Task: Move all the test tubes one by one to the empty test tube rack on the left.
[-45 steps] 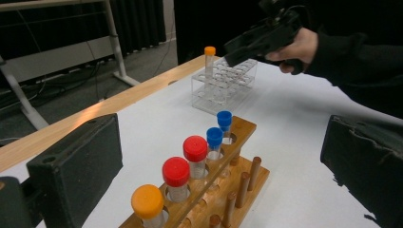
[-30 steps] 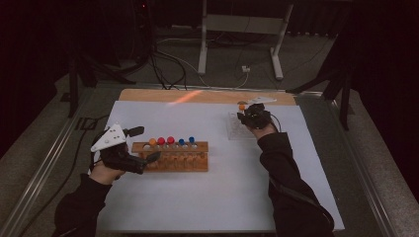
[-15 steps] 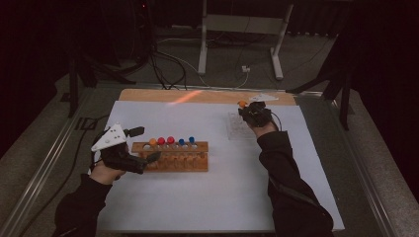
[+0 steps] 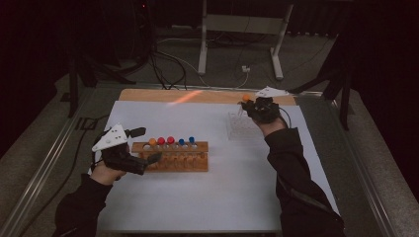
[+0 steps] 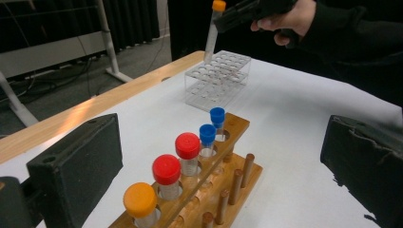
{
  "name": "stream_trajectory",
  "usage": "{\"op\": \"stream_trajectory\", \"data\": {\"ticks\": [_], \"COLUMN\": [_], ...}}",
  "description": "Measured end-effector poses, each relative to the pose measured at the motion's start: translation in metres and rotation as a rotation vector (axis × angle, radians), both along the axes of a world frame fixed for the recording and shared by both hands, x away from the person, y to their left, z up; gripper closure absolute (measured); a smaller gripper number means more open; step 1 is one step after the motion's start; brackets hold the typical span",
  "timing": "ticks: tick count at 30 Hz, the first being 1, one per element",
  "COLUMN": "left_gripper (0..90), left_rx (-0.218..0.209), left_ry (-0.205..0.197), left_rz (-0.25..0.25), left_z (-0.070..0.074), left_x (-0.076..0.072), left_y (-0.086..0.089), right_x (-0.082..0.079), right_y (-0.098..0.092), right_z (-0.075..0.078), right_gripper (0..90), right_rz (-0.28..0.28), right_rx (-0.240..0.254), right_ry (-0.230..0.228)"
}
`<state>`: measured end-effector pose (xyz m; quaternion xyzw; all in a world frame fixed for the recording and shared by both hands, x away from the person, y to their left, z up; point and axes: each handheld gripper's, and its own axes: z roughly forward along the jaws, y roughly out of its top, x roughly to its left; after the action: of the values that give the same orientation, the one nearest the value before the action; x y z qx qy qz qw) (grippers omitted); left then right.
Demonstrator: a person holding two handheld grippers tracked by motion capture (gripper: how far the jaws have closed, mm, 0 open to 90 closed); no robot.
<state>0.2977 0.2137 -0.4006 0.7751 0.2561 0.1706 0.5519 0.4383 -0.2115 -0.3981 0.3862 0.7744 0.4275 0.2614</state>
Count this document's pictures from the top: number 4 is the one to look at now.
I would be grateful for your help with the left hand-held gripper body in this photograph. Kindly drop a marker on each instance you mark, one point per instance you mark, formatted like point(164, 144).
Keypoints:
point(112, 138)

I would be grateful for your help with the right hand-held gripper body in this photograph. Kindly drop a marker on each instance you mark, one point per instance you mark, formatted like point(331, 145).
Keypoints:
point(265, 110)

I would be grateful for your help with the orange cap test tube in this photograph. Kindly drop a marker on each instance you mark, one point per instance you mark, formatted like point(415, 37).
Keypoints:
point(246, 97)
point(152, 142)

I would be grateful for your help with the clear acrylic test tube rack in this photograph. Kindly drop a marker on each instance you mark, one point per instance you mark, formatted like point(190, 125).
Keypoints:
point(240, 130)

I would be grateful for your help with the blue cap test tube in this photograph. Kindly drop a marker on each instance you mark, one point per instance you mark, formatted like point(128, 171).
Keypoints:
point(191, 139)
point(181, 142)

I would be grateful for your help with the wooden test tube rack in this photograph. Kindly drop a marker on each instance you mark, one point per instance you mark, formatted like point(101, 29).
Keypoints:
point(201, 147)

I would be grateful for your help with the person's right hand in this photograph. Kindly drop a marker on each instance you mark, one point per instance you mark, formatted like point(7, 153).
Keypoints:
point(271, 126)

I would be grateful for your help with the person's left hand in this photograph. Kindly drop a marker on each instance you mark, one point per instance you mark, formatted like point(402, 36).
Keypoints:
point(105, 174)

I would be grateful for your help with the black tripod stand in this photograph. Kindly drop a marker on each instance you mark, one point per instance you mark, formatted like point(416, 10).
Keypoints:
point(344, 98)
point(74, 85)

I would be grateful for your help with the grey metal stand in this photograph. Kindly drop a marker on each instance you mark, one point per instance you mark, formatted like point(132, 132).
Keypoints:
point(243, 23)

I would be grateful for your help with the metal floor rail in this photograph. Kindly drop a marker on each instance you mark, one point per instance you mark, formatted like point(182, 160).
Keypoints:
point(42, 171)
point(362, 171)

